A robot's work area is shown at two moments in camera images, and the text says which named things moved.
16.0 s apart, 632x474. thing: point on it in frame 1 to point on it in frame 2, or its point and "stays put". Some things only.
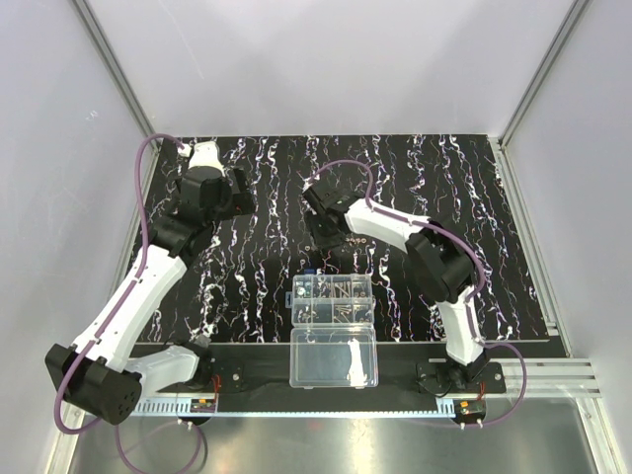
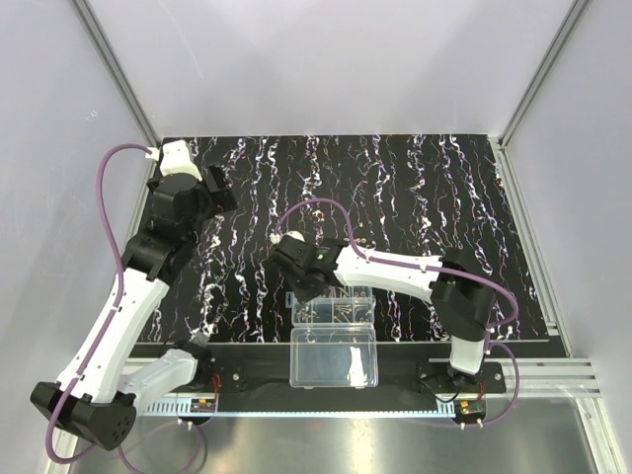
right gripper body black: x=323 y=229 to x=284 y=254
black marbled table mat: x=236 y=285 stays put
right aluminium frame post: x=579 y=9 stays put
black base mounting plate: x=263 y=372 stays put
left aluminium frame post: x=118 y=68 stays put
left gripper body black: x=242 y=188 to x=217 y=187
